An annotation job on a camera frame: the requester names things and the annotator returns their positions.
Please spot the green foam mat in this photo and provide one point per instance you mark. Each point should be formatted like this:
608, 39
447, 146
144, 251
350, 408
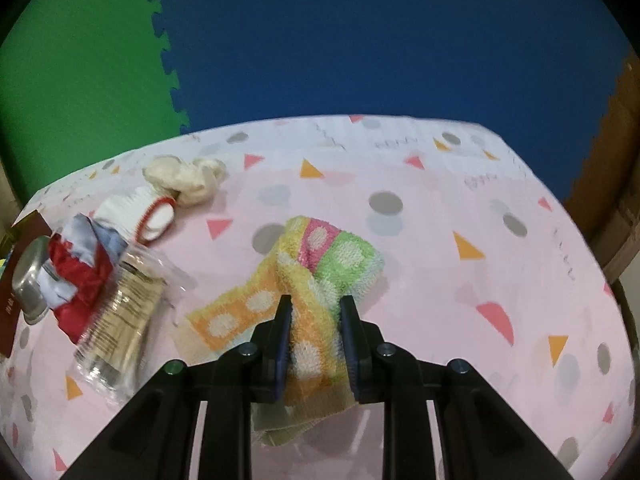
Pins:
75, 85

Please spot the white glove with red cuff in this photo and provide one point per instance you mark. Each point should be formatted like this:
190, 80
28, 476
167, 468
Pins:
125, 207

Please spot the brown foam mat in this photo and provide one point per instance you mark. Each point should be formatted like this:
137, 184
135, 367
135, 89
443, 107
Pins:
610, 160

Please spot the cream cloth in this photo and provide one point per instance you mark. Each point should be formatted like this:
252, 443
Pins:
190, 180

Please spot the red box with yellow inside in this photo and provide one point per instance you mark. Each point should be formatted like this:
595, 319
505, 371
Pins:
10, 320

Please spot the steel bowl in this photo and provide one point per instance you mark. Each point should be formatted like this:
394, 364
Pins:
30, 270

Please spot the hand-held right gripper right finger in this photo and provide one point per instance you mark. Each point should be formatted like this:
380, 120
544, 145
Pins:
350, 345

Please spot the blue foam mat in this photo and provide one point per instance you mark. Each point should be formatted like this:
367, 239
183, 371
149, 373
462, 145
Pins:
375, 35

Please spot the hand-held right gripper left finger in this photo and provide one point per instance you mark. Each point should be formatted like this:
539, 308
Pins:
282, 340

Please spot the red and white crumpled bag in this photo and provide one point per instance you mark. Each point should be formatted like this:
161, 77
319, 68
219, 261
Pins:
75, 305

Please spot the cotton swab pack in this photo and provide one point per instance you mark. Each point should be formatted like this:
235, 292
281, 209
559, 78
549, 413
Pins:
120, 310

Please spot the colourful dotted towel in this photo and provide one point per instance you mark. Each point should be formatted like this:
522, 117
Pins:
310, 330

